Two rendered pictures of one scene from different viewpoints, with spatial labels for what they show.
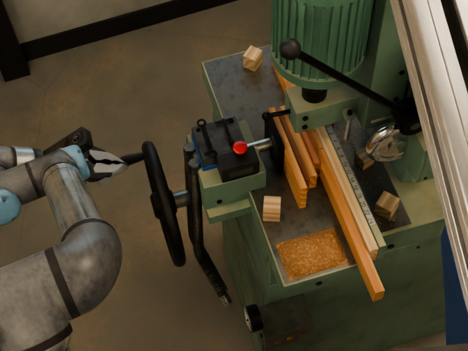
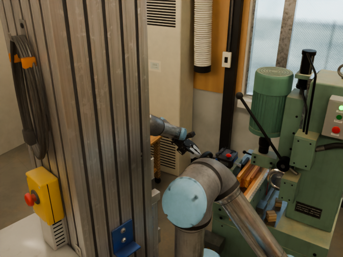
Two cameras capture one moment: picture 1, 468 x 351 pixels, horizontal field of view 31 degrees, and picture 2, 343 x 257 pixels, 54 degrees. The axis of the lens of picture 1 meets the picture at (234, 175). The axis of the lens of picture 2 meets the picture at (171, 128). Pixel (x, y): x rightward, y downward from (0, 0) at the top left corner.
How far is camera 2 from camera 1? 1.12 m
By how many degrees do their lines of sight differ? 45
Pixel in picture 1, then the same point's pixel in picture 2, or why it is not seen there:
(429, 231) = (283, 239)
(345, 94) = (273, 156)
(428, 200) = (290, 227)
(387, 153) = (274, 183)
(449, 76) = not seen: outside the picture
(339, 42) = (263, 113)
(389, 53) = (286, 134)
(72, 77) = not seen: hidden behind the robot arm
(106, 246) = (155, 120)
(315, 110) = (259, 155)
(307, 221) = not seen: hidden behind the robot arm
